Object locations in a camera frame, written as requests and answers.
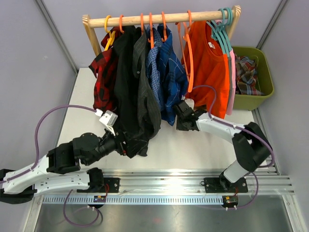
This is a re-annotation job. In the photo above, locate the light blue checked shirt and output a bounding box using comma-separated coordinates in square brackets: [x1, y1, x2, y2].
[146, 27, 164, 112]

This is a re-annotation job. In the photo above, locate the green plastic basket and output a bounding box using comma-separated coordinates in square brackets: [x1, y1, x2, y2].
[233, 46, 274, 111]

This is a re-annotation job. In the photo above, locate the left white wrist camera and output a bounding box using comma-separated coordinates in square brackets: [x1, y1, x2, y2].
[95, 109, 118, 136]

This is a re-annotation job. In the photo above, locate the dark pinstripe shirt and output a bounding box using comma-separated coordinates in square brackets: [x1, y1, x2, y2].
[132, 27, 161, 157]

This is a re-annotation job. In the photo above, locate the orange hanger of black shirt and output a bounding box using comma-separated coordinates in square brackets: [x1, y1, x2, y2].
[119, 14, 124, 34]

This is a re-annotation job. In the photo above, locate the wooden clothes rack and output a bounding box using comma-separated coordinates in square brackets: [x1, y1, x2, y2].
[82, 5, 241, 58]

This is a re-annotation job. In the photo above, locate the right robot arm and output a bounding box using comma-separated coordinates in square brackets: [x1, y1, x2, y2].
[173, 100, 274, 193]

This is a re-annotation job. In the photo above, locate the orange hanger of checked shirt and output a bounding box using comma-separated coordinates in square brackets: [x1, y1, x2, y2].
[148, 13, 154, 49]

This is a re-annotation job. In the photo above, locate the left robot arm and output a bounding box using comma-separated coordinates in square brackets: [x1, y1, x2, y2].
[0, 132, 128, 204]

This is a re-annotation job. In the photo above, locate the red black plaid shirt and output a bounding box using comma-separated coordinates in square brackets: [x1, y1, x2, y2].
[88, 27, 121, 112]

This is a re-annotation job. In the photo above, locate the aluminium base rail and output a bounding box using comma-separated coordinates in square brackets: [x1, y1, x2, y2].
[33, 169, 295, 205]

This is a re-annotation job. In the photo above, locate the grey t-shirt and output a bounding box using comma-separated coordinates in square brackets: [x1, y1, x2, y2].
[226, 47, 236, 112]

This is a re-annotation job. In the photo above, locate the orange t-shirt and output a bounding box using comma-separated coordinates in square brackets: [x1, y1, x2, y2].
[184, 21, 230, 118]

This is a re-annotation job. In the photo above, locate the yellow plastic hanger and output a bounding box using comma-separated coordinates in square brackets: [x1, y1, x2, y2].
[104, 15, 115, 51]

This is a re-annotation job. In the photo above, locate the pink t-shirt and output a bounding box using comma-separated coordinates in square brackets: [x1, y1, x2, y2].
[225, 47, 237, 116]

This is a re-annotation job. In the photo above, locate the orange hanger of blue shirt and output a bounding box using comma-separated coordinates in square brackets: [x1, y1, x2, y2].
[161, 11, 168, 42]

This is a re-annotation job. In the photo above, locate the orange hanger of pinstripe shirt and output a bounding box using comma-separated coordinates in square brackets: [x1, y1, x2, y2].
[140, 13, 144, 34]

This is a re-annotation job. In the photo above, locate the teal hanger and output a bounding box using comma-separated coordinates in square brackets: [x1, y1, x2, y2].
[211, 8, 232, 53]
[218, 7, 233, 53]
[205, 9, 230, 55]

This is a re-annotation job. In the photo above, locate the orange hanger of plaid shirt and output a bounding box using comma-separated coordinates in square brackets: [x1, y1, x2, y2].
[175, 10, 194, 93]

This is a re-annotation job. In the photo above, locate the brown red plaid shirt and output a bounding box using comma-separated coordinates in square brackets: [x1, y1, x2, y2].
[235, 55, 265, 96]

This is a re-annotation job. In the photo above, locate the dark blue plaid shirt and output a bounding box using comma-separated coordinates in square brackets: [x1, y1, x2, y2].
[157, 24, 188, 126]

